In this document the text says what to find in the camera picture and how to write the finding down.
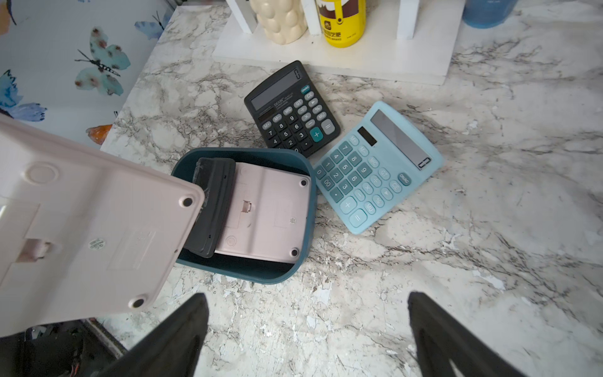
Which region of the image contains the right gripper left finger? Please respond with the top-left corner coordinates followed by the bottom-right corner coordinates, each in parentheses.
top-left (100, 293), bottom-right (209, 376)

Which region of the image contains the light blue calculator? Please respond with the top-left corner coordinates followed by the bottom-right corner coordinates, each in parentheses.
top-left (314, 101), bottom-right (444, 235)

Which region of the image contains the pink calculator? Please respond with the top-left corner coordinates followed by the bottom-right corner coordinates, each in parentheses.
top-left (1, 116), bottom-right (204, 337)
top-left (215, 163), bottom-right (312, 264)

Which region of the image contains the black calculator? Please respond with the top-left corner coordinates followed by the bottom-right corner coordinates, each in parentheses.
top-left (244, 61), bottom-right (341, 157)
top-left (185, 158), bottom-right (236, 259)

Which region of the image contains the blue can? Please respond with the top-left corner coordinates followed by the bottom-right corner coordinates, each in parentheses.
top-left (462, 0), bottom-right (518, 29)

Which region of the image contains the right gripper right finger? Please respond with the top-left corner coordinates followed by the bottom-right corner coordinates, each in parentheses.
top-left (408, 292), bottom-right (523, 376)

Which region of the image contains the cream bubble plant pot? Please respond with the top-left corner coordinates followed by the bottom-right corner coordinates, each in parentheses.
top-left (250, 0), bottom-right (308, 45)

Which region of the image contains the dark teal storage tray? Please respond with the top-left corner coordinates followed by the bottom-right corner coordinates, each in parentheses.
top-left (171, 148), bottom-right (318, 284)

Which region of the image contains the yellow plastic jar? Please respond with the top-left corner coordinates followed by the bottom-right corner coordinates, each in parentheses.
top-left (316, 0), bottom-right (367, 48)

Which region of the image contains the white wooden riser shelf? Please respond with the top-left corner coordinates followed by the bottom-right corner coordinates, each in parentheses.
top-left (213, 1), bottom-right (465, 85)

